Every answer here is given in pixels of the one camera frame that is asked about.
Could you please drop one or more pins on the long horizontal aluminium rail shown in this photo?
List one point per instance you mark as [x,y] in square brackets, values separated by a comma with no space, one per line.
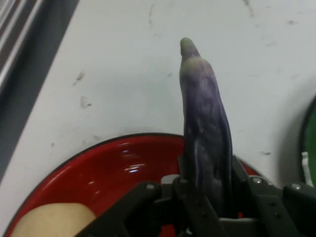
[22,49]

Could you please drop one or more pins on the green round plate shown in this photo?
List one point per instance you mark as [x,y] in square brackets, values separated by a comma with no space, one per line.
[311,138]

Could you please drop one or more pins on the yellow toy potato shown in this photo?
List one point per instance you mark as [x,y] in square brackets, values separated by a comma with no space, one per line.
[54,219]

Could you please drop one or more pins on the red round plate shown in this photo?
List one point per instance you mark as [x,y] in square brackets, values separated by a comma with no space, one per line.
[111,168]

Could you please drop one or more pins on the purple toy eggplant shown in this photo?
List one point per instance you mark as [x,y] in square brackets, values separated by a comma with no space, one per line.
[207,118]

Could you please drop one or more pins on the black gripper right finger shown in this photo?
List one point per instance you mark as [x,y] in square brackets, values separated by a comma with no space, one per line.
[279,209]

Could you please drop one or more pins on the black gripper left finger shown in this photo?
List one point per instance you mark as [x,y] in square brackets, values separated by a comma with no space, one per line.
[148,209]

